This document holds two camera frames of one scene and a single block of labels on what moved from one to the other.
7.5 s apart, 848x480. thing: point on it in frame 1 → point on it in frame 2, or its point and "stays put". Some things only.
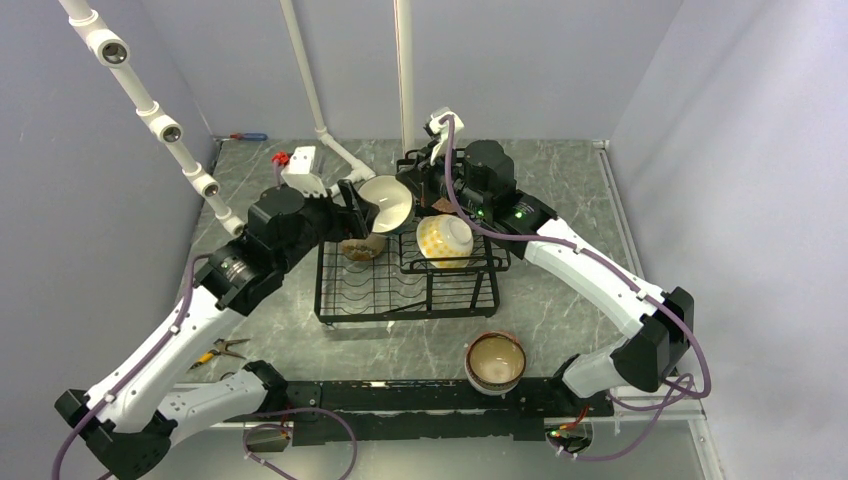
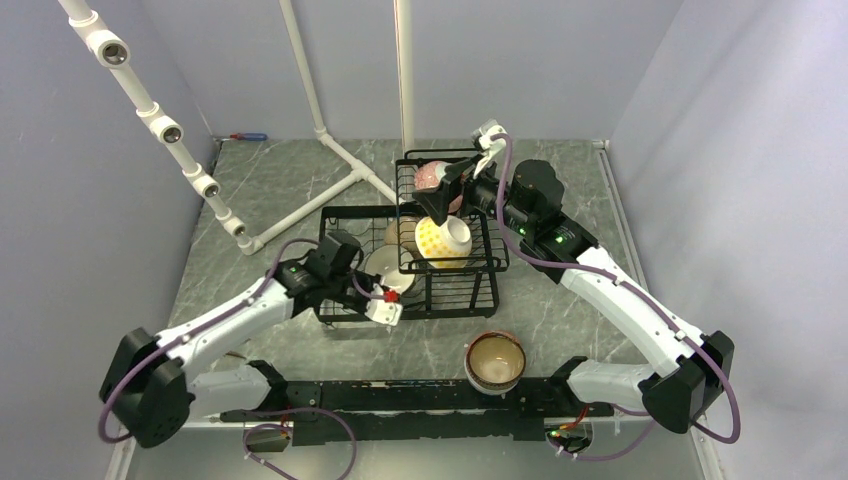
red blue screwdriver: (250, 136) stays put
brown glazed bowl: (494, 362) stays put
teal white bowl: (394, 200) → (394, 265)
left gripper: (354, 222) → (361, 307)
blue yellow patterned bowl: (445, 236) stays put
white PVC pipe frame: (110, 46) stays put
